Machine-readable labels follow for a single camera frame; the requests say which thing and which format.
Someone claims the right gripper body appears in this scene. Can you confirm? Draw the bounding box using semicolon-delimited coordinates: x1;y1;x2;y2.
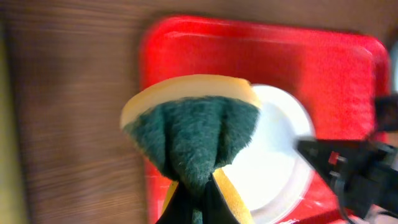
296;138;397;218

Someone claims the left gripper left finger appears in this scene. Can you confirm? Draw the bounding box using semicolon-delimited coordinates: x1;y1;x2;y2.
156;182;195;224

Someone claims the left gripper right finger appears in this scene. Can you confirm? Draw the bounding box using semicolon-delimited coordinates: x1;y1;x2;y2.
201;174;239;224

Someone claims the white plate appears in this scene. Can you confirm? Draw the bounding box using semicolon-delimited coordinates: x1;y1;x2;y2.
223;85;315;223

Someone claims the yellow green sponge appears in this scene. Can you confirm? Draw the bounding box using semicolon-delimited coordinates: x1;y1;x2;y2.
120;75;261;223

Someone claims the mint green plate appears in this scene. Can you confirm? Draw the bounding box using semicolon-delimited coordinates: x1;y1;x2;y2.
390;41;398;91

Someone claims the black tray with yellow liquid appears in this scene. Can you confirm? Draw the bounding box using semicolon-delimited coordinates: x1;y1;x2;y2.
1;38;29;224

